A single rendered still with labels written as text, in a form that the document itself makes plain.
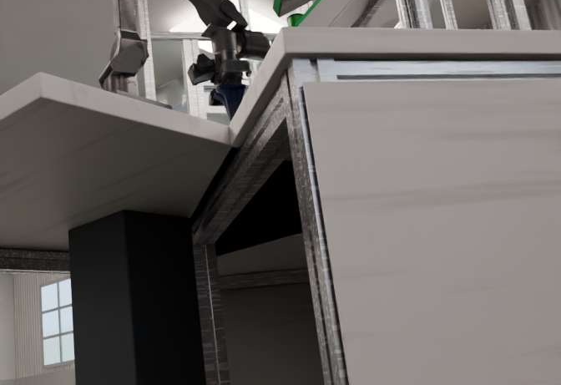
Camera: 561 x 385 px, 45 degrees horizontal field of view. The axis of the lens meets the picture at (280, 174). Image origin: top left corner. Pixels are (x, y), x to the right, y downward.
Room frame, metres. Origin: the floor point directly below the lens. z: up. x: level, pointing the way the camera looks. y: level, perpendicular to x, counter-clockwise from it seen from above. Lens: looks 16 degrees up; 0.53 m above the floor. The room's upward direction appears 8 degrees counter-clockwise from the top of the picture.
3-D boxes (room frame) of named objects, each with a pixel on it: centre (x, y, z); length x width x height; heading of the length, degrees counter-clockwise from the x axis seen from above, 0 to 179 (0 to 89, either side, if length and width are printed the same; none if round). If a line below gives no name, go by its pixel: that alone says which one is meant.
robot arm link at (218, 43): (1.37, 0.08, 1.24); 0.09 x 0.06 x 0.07; 122
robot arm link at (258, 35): (1.40, 0.05, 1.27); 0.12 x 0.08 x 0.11; 122
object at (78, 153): (1.21, 0.25, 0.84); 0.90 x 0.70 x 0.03; 144
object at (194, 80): (1.35, 0.13, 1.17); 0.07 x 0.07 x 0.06; 20
